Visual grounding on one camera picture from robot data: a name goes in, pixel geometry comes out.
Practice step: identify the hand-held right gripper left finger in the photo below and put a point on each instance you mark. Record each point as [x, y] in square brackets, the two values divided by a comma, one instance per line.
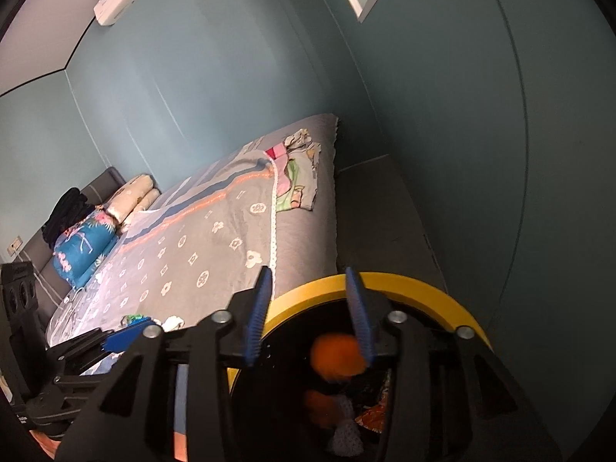
[257, 308]

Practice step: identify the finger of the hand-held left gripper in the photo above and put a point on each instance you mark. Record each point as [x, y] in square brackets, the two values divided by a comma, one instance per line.
[67, 394]
[127, 338]

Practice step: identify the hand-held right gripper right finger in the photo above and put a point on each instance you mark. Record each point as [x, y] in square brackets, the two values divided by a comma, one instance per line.
[361, 313]

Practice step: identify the grey green wrapper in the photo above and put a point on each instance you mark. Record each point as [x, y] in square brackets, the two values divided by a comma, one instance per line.
[129, 320]

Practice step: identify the small white tissue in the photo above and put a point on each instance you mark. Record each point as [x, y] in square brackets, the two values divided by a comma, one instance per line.
[174, 323]

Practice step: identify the black bin with yellow rim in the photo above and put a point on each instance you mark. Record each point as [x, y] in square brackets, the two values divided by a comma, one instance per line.
[418, 288]

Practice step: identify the bed with patterned blanket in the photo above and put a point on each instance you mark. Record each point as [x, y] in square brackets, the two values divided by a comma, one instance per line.
[216, 250]

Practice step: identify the blue floral folded quilt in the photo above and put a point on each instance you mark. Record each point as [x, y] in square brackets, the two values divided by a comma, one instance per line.
[84, 245]

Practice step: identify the black clothes pile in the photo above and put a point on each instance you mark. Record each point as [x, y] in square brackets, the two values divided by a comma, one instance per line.
[67, 214]

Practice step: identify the colourful floral cloth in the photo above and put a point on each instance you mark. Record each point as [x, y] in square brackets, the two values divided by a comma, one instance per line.
[298, 183]

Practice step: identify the beige stacked pillows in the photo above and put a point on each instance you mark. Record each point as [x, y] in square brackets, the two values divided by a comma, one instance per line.
[132, 197]

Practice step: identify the grey padded headboard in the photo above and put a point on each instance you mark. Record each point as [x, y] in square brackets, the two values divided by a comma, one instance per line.
[101, 187]

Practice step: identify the wall socket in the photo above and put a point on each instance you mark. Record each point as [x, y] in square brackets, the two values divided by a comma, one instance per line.
[15, 245]

